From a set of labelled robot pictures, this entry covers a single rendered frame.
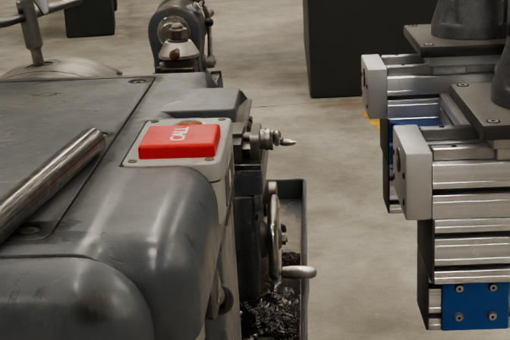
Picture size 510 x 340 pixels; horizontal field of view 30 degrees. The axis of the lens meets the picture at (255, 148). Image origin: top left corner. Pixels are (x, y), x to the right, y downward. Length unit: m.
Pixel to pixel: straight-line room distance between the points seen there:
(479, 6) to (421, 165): 0.54
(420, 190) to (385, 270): 2.38
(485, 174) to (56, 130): 0.58
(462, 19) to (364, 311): 1.76
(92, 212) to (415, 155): 0.63
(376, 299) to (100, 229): 2.79
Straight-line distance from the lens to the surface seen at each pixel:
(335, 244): 3.82
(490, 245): 1.26
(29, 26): 1.24
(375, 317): 3.25
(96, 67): 1.25
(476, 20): 1.68
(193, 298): 0.61
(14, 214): 0.61
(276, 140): 1.87
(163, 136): 0.76
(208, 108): 0.89
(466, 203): 1.23
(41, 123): 0.89
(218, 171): 0.73
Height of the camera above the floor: 1.47
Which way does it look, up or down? 17 degrees down
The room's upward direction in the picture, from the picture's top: 3 degrees counter-clockwise
